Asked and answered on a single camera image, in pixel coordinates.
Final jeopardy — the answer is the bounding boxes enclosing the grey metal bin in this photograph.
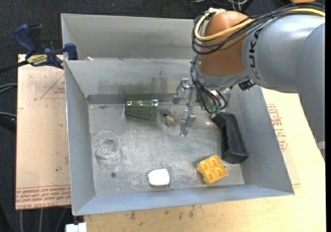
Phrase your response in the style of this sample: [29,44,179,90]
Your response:
[61,13,295,216]

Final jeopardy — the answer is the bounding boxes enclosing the black cylinder on white bracket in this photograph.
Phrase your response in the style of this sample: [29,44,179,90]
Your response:
[237,79,255,91]

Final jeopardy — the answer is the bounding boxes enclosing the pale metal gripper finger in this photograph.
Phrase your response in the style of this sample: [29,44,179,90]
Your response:
[179,107,197,137]
[172,78,195,105]

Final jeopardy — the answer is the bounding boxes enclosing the green clear plastic cup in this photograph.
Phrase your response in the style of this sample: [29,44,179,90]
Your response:
[124,98,159,123]

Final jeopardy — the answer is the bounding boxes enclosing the white rounded soap bar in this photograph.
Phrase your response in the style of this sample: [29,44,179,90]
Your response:
[147,168,171,188]

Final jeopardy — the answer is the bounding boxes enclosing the yellow toy brick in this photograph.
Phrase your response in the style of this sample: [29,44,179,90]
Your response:
[197,154,229,184]

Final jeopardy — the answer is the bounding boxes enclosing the brown cardboard board, red print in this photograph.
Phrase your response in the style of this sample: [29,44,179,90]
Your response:
[15,54,302,211]

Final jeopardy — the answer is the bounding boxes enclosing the black plastic block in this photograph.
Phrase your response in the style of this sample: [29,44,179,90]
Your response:
[211,112,249,164]

